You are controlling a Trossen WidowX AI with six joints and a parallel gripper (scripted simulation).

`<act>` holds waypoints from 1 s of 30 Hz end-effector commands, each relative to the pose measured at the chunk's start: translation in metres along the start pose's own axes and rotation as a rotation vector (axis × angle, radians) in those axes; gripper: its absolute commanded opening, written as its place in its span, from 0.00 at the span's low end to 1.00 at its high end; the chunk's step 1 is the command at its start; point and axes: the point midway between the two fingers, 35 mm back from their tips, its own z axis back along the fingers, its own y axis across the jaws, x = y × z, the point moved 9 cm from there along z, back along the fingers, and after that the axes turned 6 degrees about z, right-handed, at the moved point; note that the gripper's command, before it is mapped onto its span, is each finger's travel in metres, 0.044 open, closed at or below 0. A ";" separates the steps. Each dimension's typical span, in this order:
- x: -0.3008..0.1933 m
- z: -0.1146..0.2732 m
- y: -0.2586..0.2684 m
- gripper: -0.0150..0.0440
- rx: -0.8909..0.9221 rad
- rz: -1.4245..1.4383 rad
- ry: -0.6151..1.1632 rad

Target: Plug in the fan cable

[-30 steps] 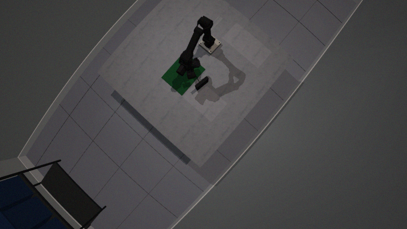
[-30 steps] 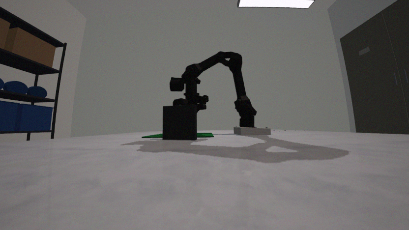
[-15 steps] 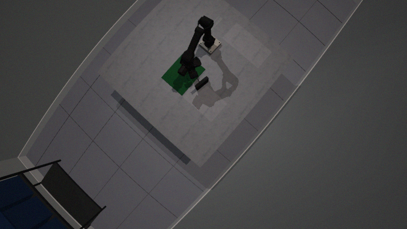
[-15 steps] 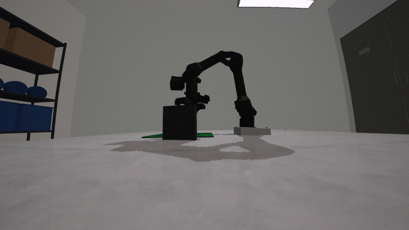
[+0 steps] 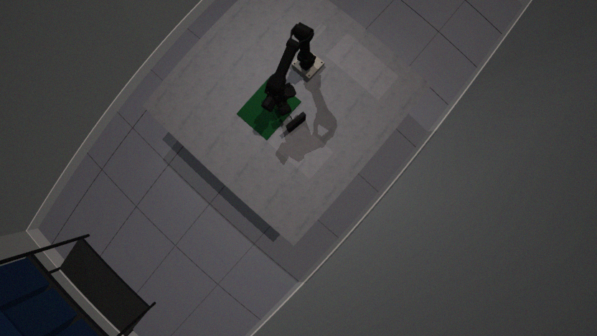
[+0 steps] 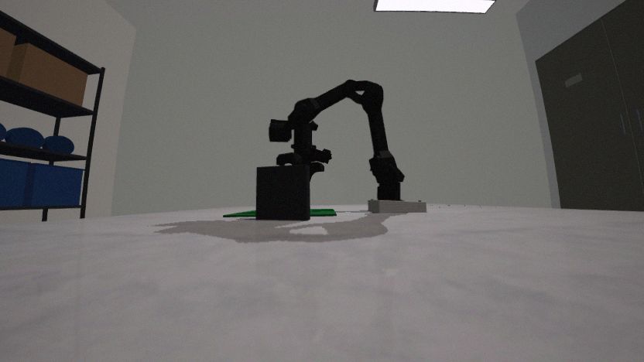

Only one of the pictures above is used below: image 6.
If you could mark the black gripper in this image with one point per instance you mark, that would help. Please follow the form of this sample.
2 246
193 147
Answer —
296 157

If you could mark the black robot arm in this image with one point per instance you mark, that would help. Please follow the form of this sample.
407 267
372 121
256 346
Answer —
383 164

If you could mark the green circuit board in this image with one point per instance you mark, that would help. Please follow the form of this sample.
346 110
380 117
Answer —
313 213

